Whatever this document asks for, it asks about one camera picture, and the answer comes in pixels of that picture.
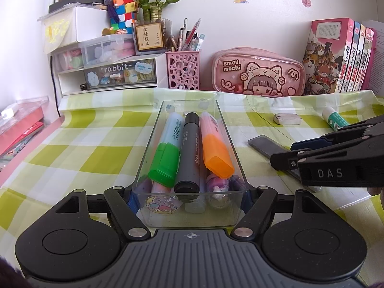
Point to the pink perforated pen holder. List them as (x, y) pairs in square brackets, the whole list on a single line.
[(183, 70)]

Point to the green checked tablecloth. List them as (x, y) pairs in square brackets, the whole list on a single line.
[(90, 144)]

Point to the grey pencil lead case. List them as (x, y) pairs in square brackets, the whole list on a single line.
[(264, 144)]

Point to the lucky bamboo plant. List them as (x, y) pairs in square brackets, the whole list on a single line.
[(153, 0)]

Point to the clear plastic organizer box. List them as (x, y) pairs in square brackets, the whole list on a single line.
[(195, 219)]

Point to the cartoon book pink spine top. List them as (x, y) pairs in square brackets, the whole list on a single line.
[(324, 57)]

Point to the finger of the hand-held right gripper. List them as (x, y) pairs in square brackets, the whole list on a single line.
[(285, 159), (306, 144)]

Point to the green and white glue stick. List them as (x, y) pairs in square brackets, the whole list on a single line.
[(334, 120)]

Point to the pale highlighter green cap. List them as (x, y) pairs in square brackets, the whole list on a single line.
[(163, 165)]

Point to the cartoon book beige spine top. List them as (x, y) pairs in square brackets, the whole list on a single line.
[(358, 63)]

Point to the purple cartoon pen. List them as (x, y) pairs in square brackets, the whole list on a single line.
[(217, 186)]

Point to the clear bag with yellow item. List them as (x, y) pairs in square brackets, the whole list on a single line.
[(55, 33)]

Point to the colourful puzzle cube stack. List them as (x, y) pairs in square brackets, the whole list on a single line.
[(124, 12)]

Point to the pale blue highlighter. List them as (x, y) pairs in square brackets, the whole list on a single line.
[(195, 204)]

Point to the white cardboard box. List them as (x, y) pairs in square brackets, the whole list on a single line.
[(90, 24)]

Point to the white eraser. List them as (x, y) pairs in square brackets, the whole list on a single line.
[(286, 119)]

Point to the pink cartoon pencil case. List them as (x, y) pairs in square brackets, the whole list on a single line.
[(258, 75)]

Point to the small toy figurine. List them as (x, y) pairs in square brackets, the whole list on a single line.
[(115, 31)]

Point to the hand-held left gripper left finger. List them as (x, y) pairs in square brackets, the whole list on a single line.
[(132, 202)]

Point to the framed calligraphy sign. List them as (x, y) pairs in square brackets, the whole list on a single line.
[(149, 37)]

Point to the black flat box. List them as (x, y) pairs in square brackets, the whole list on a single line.
[(75, 1)]

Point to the bunch of pens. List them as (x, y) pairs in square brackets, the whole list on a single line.
[(189, 37)]

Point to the person's right hand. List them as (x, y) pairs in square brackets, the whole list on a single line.
[(376, 192)]

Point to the cartoon book thin pink spine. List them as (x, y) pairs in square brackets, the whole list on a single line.
[(364, 63)]

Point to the black marker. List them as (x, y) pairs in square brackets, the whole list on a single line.
[(187, 156)]

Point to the pink highlighter orange cap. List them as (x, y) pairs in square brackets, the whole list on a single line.
[(217, 156)]

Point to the stack of pink books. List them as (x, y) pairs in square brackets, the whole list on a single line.
[(21, 132)]

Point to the clear storage box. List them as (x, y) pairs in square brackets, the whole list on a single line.
[(111, 51)]

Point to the round pink wall sticker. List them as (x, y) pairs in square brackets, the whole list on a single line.
[(306, 1)]

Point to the white drawer organizer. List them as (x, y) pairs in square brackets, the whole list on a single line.
[(120, 90)]

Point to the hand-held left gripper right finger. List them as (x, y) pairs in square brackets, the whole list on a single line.
[(246, 202)]

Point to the plain pink book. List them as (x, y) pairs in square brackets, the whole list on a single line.
[(370, 72)]

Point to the coral highlighter lilac cap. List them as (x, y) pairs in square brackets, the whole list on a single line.
[(160, 187)]

